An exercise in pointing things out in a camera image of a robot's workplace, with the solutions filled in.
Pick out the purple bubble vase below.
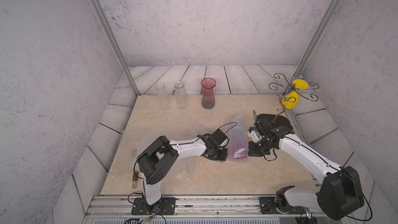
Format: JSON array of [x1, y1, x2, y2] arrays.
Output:
[[226, 114, 248, 163]]

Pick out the pink bubble vase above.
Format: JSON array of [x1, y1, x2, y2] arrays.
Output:
[[201, 78, 217, 110]]

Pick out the clear bubble vase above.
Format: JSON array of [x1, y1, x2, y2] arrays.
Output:
[[174, 81, 188, 109]]

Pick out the clear glass vase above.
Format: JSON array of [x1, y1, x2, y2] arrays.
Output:
[[155, 83, 171, 111]]

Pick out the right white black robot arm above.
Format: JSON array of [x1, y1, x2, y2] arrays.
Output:
[[248, 114, 368, 220]]

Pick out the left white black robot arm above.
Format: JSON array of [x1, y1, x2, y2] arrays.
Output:
[[136, 129, 230, 206]]

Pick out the yellow plastic wine glass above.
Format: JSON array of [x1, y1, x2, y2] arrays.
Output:
[[280, 79, 309, 109]]

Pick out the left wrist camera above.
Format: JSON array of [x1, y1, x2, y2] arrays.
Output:
[[211, 129, 230, 147]]

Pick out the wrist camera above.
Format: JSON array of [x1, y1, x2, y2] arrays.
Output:
[[211, 129, 230, 147], [247, 127, 263, 143]]

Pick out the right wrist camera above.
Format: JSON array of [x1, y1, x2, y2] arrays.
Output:
[[247, 127, 263, 143]]

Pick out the black wire glass stand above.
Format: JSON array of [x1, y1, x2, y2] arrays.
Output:
[[253, 73, 319, 131]]

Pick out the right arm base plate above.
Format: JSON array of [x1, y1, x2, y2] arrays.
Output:
[[259, 197, 304, 215]]

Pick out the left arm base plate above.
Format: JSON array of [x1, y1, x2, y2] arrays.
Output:
[[131, 197, 176, 216]]

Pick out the metal scraper wooden handle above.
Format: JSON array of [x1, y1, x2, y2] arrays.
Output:
[[132, 171, 139, 189]]

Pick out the aluminium rail frame front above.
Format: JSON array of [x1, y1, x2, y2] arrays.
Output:
[[83, 194, 335, 224]]

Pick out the right aluminium corner post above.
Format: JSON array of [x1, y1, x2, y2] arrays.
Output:
[[293, 0, 342, 79]]

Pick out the aluminium corner post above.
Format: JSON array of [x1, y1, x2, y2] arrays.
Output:
[[89, 0, 141, 96], [293, 0, 342, 79]]

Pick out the left aluminium corner post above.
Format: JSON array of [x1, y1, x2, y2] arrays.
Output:
[[89, 0, 141, 96]]

